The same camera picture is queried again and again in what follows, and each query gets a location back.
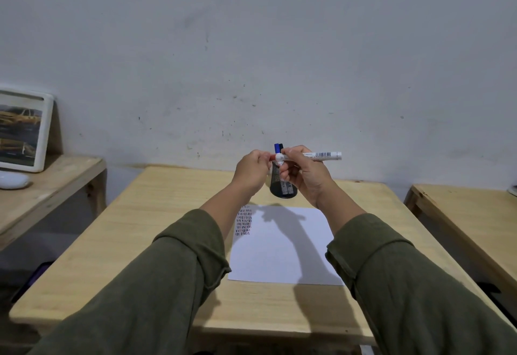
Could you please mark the person's right hand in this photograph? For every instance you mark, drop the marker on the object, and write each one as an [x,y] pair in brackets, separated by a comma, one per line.
[311,177]

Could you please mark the person's left hand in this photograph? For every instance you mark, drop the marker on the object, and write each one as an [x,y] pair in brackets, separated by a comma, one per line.
[248,173]

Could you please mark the person's left fingers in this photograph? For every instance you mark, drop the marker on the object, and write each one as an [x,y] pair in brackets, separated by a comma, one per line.
[262,156]

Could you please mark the person's right thumb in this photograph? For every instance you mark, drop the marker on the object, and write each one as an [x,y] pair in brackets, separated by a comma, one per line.
[295,149]

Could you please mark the white marker pen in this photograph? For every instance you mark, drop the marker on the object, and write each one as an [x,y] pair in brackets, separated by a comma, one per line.
[323,155]

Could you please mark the person's left forearm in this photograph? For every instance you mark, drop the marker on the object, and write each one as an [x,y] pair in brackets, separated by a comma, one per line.
[169,270]

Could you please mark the person's right forearm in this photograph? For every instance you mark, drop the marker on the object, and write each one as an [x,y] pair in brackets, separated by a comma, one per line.
[404,286]

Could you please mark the black mesh pen holder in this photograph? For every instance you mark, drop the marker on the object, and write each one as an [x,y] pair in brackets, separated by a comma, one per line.
[282,191]

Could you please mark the white paper sheet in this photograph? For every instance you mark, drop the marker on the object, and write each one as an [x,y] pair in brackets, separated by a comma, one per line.
[278,245]

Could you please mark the light wooden table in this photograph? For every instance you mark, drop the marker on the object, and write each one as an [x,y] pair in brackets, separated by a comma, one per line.
[121,237]
[52,193]
[472,221]

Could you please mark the white framed car picture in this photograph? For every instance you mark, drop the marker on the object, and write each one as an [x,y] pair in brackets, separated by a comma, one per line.
[22,128]

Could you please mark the white oval gadget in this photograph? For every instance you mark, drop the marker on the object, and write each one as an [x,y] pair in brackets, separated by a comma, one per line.
[13,180]

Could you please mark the black object on floor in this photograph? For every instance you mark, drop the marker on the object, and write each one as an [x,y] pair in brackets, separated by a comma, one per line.
[499,300]

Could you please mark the dark purple-edged object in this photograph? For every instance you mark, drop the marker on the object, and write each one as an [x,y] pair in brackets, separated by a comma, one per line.
[32,282]

